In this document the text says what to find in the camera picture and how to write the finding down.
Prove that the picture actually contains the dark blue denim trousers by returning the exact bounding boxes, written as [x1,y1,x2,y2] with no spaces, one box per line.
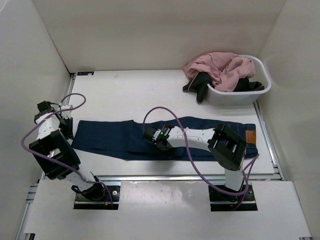
[71,116,256,162]

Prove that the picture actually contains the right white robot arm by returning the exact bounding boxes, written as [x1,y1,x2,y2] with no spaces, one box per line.
[143,124,249,200]

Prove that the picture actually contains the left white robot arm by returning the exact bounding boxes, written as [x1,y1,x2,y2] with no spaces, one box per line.
[29,101,107,201]

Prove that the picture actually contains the small blue label sticker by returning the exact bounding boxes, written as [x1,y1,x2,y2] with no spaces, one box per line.
[77,71,94,76]

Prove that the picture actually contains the black garment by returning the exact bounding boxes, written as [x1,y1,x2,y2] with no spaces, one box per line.
[182,72,265,104]

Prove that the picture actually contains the white plastic basket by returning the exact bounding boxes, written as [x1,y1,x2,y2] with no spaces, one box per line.
[204,54,272,106]

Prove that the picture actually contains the pink garment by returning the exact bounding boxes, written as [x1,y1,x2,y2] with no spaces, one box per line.
[183,52,256,92]

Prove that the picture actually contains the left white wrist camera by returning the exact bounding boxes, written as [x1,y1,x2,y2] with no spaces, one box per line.
[60,105,73,120]

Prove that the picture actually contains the aluminium rail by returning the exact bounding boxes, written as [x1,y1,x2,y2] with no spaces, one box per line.
[98,173,282,182]

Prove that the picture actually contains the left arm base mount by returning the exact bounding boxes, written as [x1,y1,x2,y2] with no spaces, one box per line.
[71,182,121,211]

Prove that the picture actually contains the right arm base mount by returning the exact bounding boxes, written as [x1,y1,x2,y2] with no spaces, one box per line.
[208,183,258,212]

